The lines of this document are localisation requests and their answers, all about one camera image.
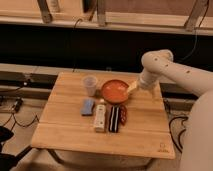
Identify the orange ceramic bowl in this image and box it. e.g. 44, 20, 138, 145
101, 79, 128, 104

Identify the black floor cable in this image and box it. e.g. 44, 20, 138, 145
168, 114, 190, 154
0, 96, 41, 129

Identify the wooden table board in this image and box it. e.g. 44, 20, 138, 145
31, 72, 175, 159

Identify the translucent white cup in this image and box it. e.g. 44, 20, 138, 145
82, 75, 98, 97

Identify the blue sponge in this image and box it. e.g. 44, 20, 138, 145
81, 99, 95, 116

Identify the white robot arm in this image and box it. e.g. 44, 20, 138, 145
127, 49, 213, 171

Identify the red packet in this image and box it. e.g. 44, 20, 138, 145
120, 105, 127, 125

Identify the black floor cable left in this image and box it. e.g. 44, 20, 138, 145
0, 96, 41, 129

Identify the black hanging cable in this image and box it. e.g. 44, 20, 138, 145
176, 0, 211, 64

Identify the black floor cable right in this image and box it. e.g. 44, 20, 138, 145
168, 114, 190, 154

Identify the white bottle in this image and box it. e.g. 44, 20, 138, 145
93, 99, 106, 132

